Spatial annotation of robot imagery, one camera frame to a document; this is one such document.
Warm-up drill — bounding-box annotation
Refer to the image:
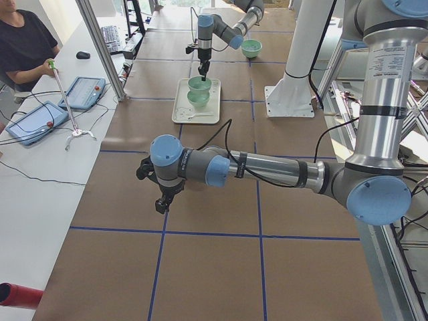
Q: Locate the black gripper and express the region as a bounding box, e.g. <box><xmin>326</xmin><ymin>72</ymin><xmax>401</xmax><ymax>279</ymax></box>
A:
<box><xmin>198</xmin><ymin>48</ymin><xmax>211</xmax><ymax>81</ymax></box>
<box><xmin>155</xmin><ymin>179</ymin><xmax>185</xmax><ymax>214</ymax></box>

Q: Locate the green bowl on tray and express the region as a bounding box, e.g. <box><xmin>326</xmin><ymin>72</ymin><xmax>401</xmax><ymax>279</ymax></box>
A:
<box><xmin>187</xmin><ymin>91</ymin><xmax>210</xmax><ymax>108</ymax></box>

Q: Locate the white plastic spoon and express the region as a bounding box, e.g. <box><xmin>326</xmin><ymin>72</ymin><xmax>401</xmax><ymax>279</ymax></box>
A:
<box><xmin>187</xmin><ymin>112</ymin><xmax>214</xmax><ymax>120</ymax></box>

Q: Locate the pale green bear tray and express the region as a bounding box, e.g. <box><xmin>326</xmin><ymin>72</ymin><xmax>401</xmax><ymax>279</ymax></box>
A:
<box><xmin>171</xmin><ymin>78</ymin><xmax>221</xmax><ymax>124</ymax></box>

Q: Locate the green bowl with ice cubes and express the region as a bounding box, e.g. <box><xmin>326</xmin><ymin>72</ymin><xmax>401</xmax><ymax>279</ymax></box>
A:
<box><xmin>241</xmin><ymin>39</ymin><xmax>263</xmax><ymax>59</ymax></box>

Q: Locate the black keyboard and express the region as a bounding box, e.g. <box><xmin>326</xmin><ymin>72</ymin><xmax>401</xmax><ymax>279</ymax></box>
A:
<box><xmin>100</xmin><ymin>25</ymin><xmax>122</xmax><ymax>55</ymax></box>

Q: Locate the blue teach pendant far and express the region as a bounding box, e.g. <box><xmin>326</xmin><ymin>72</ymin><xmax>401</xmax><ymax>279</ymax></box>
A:
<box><xmin>66</xmin><ymin>77</ymin><xmax>106</xmax><ymax>110</ymax></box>

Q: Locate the blue teach pendant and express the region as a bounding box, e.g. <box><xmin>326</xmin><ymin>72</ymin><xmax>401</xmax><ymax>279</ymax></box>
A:
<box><xmin>6</xmin><ymin>101</ymin><xmax>68</xmax><ymax>146</ymax></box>
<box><xmin>66</xmin><ymin>77</ymin><xmax>106</xmax><ymax>110</ymax></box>

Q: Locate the black computer mouse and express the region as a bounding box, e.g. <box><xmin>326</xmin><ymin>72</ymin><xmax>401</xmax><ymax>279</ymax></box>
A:
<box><xmin>76</xmin><ymin>51</ymin><xmax>91</xmax><ymax>60</ymax></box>

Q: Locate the blue teach pendant near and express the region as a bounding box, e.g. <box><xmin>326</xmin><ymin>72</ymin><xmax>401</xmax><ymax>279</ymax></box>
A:
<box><xmin>6</xmin><ymin>101</ymin><xmax>68</xmax><ymax>146</ymax></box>

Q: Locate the red cylinder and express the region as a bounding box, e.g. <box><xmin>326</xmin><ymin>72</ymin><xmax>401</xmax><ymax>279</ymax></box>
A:
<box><xmin>1</xmin><ymin>283</ymin><xmax>43</xmax><ymax>310</ymax></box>

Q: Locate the person in black shirt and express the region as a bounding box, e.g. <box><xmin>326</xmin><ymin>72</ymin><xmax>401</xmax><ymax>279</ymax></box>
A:
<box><xmin>1</xmin><ymin>1</ymin><xmax>60</xmax><ymax>92</ymax></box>

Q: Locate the black camera cable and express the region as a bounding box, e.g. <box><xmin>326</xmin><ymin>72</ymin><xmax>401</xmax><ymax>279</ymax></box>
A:
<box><xmin>195</xmin><ymin>118</ymin><xmax>360</xmax><ymax>188</ymax></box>

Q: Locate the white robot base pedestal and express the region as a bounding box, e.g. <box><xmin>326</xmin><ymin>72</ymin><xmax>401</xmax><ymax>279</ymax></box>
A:
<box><xmin>265</xmin><ymin>0</ymin><xmax>336</xmax><ymax>118</ymax></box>

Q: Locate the grabber stick green handle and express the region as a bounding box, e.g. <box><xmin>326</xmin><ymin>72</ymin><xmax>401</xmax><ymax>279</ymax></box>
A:
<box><xmin>47</xmin><ymin>59</ymin><xmax>97</xmax><ymax>151</ymax></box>

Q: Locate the aluminium frame post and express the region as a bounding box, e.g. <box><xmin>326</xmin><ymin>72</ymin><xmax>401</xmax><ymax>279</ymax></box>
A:
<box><xmin>76</xmin><ymin>0</ymin><xmax>126</xmax><ymax>102</ymax></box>

